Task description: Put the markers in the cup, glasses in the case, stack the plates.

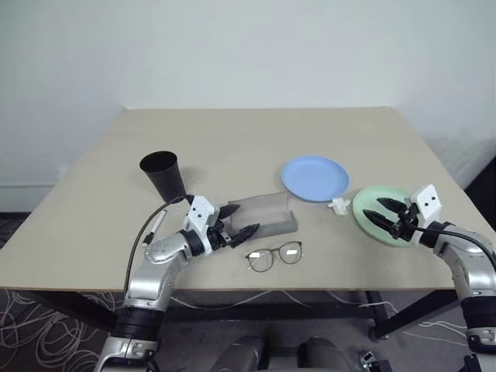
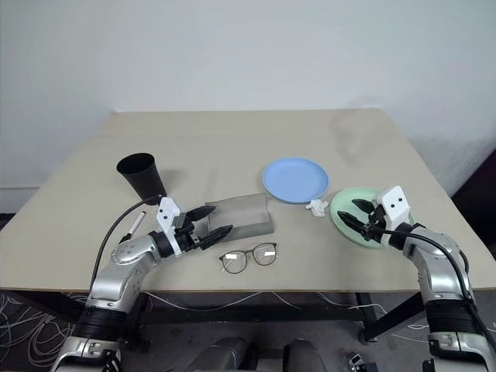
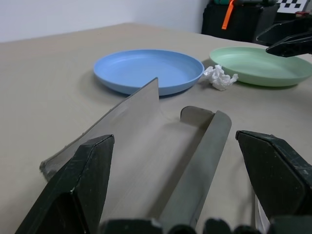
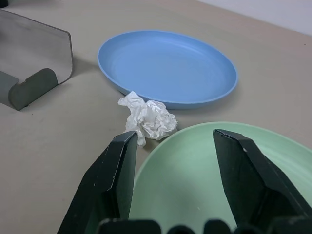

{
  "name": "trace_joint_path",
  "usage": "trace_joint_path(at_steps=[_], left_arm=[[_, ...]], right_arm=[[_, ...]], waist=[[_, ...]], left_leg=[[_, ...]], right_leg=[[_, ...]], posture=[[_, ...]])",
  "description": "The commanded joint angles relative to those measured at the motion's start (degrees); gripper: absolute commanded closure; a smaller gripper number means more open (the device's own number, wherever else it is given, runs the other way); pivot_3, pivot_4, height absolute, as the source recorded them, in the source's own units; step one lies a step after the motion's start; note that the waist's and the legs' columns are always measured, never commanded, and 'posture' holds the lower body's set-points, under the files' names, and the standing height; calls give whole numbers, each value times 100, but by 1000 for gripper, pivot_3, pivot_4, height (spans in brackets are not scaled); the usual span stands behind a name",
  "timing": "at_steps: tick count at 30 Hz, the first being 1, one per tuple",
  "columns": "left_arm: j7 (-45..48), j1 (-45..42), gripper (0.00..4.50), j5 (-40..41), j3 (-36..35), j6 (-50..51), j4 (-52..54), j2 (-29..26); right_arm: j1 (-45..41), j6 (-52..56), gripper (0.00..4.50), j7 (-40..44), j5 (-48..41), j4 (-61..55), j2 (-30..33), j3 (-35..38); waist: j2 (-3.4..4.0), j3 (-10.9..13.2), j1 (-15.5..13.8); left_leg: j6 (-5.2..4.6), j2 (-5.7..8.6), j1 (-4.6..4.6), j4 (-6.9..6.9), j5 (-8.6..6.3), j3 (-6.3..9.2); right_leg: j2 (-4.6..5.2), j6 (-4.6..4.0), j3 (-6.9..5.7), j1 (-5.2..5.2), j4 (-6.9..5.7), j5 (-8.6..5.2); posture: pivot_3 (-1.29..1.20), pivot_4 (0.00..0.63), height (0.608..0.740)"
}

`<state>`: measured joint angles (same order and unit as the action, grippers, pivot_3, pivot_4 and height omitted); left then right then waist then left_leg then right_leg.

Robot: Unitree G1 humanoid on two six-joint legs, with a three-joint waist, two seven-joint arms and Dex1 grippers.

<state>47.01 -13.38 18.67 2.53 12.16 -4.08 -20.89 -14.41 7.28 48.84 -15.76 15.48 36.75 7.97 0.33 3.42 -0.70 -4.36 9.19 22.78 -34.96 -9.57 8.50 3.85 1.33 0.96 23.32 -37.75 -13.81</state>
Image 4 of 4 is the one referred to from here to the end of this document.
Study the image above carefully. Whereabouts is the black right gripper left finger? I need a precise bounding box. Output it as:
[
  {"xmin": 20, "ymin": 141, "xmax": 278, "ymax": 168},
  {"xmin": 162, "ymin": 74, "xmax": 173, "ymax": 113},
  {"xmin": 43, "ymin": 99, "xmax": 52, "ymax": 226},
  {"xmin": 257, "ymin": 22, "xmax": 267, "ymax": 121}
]
[{"xmin": 57, "ymin": 130, "xmax": 138, "ymax": 234}]

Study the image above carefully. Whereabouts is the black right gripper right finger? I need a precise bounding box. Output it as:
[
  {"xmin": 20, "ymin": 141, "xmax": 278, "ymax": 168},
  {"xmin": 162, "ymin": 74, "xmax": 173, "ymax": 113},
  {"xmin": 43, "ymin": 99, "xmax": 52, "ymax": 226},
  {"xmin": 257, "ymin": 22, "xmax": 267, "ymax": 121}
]
[{"xmin": 212, "ymin": 129, "xmax": 312, "ymax": 231}]

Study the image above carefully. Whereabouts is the green plastic plate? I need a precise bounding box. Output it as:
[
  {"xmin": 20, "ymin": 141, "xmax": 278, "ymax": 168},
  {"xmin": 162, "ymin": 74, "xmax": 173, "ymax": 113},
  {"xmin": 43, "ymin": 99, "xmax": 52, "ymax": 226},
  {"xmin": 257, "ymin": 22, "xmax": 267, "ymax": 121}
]
[{"xmin": 84, "ymin": 121, "xmax": 312, "ymax": 234}]

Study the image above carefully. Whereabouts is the crumpled white paper tissue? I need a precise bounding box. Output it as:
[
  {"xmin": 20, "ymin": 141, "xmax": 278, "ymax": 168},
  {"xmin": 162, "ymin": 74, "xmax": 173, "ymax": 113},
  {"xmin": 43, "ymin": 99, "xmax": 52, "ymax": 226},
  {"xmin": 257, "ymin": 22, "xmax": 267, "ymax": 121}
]
[{"xmin": 117, "ymin": 91, "xmax": 178, "ymax": 148}]

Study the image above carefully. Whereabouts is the blue plastic plate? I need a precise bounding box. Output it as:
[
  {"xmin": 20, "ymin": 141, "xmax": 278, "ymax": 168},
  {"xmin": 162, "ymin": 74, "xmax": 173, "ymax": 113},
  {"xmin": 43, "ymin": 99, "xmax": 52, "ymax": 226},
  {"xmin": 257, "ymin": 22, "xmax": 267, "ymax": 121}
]
[{"xmin": 97, "ymin": 30, "xmax": 238, "ymax": 110}]

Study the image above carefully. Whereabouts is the grey metal stand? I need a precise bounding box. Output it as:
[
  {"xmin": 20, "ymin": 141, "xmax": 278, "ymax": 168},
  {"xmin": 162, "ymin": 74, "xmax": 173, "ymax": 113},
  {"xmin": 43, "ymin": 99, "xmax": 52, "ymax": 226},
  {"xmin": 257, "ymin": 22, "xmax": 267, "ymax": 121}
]
[{"xmin": 0, "ymin": 9, "xmax": 74, "ymax": 111}]

